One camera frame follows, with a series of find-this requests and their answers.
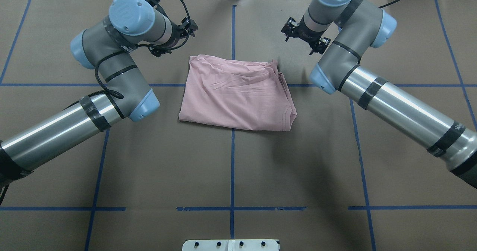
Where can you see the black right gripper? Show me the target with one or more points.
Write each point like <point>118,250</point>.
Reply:
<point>306,33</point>

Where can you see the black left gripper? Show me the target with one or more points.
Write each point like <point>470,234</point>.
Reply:
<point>176,37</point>

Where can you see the pink Snoopy t-shirt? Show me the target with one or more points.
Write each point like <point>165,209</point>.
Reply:
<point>244,95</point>

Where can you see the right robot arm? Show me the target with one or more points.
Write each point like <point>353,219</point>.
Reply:
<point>341,31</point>

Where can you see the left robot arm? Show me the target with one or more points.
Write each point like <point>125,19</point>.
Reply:
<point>122,90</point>

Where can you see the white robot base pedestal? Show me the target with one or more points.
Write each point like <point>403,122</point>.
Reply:
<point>232,245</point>

